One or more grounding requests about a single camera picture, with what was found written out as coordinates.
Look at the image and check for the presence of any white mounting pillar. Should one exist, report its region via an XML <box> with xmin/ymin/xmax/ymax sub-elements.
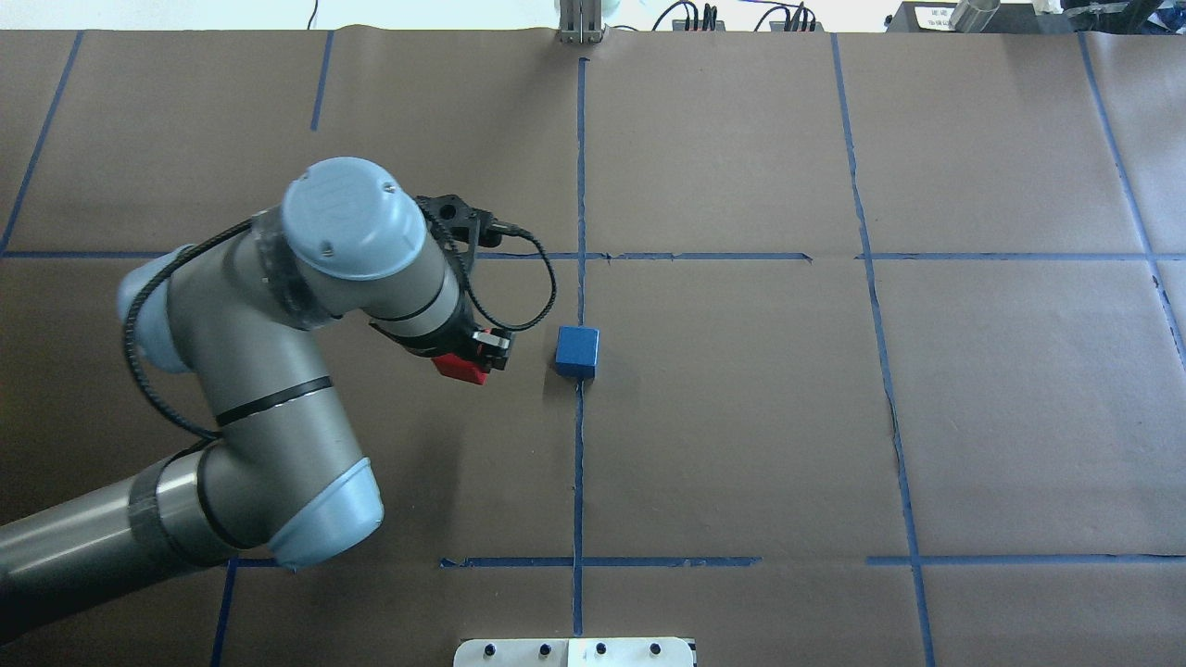
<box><xmin>452</xmin><ymin>636</ymin><xmax>699</xmax><ymax>666</ymax></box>

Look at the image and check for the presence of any blue wooden block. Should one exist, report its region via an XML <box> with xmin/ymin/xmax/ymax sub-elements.
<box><xmin>551</xmin><ymin>325</ymin><xmax>600</xmax><ymax>381</ymax></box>

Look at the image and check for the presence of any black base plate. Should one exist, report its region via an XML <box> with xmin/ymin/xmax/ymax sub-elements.
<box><xmin>884</xmin><ymin>1</ymin><xmax>1075</xmax><ymax>34</ymax></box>

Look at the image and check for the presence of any aluminium frame post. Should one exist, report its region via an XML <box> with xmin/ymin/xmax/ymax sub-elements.
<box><xmin>554</xmin><ymin>0</ymin><xmax>607</xmax><ymax>44</ymax></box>

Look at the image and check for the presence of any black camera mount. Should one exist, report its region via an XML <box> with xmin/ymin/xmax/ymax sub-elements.
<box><xmin>412</xmin><ymin>195</ymin><xmax>511</xmax><ymax>275</ymax></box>

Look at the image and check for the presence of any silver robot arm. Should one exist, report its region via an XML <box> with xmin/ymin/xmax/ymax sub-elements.
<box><xmin>4</xmin><ymin>157</ymin><xmax>524</xmax><ymax>643</ymax></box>

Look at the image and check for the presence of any black power strip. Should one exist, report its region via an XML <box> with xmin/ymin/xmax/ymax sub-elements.
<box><xmin>763</xmin><ymin>4</ymin><xmax>820</xmax><ymax>32</ymax></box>
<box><xmin>661</xmin><ymin>1</ymin><xmax>727</xmax><ymax>32</ymax></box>

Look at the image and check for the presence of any silver metal cylinder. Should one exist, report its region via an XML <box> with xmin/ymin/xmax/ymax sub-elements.
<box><xmin>948</xmin><ymin>0</ymin><xmax>1001</xmax><ymax>34</ymax></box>

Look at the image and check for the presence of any red wooden block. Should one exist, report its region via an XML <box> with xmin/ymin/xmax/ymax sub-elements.
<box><xmin>431</xmin><ymin>354</ymin><xmax>490</xmax><ymax>385</ymax></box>

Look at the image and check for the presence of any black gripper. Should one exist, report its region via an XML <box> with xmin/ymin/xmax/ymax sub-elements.
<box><xmin>369</xmin><ymin>309</ymin><xmax>515</xmax><ymax>374</ymax></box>

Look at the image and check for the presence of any black camera cable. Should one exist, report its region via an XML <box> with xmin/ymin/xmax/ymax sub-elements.
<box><xmin>122</xmin><ymin>218</ymin><xmax>559</xmax><ymax>442</ymax></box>

